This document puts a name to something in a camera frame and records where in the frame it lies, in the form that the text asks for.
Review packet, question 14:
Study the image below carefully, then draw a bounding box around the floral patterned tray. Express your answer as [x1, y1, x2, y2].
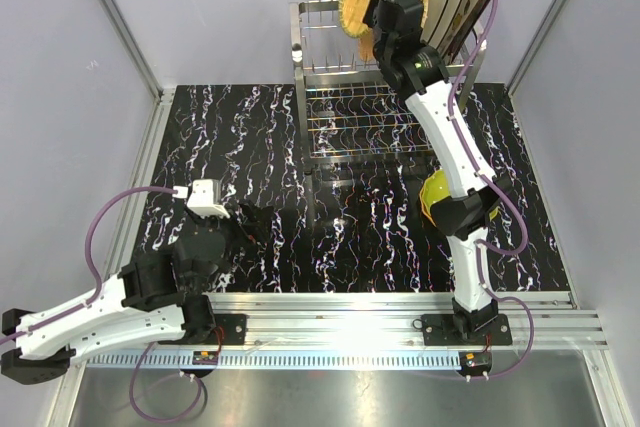
[448, 0, 490, 64]

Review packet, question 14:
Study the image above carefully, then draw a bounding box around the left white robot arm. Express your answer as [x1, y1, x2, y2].
[1, 201, 274, 385]

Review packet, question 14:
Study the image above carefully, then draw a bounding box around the steel two-tier dish rack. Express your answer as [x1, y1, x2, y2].
[288, 0, 488, 183]

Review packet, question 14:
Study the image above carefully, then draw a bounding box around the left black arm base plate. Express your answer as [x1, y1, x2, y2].
[191, 313, 248, 347]

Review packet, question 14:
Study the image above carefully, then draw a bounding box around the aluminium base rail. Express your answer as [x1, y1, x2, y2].
[210, 291, 608, 350]

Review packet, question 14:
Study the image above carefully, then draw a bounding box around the orange polka-dot plate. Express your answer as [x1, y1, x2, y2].
[419, 180, 441, 226]

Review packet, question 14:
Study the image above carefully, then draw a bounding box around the slotted white cable duct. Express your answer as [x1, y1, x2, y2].
[88, 348, 461, 371]

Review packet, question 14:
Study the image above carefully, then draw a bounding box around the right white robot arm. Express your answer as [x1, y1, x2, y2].
[364, 0, 505, 344]

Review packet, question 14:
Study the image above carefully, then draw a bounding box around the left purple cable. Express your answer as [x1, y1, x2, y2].
[0, 186, 207, 422]

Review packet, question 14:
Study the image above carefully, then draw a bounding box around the small round orange woven plate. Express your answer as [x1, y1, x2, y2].
[358, 29, 376, 63]

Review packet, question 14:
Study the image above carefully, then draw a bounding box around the green polka-dot plate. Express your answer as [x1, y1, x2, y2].
[419, 170, 499, 235]

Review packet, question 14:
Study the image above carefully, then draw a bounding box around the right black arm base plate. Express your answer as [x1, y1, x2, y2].
[412, 313, 513, 347]

